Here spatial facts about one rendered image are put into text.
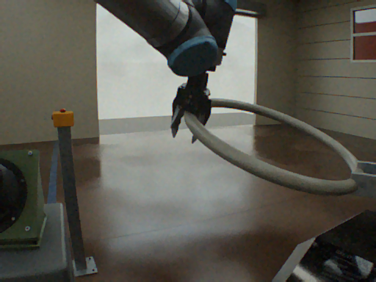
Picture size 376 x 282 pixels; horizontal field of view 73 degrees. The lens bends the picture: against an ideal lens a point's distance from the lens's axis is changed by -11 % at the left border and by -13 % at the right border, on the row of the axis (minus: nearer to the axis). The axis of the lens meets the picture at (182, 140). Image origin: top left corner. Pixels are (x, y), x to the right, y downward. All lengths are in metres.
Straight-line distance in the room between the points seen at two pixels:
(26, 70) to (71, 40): 1.18
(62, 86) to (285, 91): 6.31
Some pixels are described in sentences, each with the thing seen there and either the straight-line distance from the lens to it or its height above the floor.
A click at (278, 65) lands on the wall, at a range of 8.98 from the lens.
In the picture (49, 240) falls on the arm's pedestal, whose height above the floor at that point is 0.85.
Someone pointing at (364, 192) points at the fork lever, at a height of 1.03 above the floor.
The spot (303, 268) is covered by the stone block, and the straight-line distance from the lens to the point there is 0.90.
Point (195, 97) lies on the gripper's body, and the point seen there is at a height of 1.21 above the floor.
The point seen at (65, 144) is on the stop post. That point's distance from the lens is 1.76.
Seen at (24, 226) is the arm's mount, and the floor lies 0.91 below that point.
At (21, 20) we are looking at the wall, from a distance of 6.88.
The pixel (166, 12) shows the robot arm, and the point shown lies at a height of 1.35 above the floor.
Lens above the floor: 1.24
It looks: 12 degrees down
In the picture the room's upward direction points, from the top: straight up
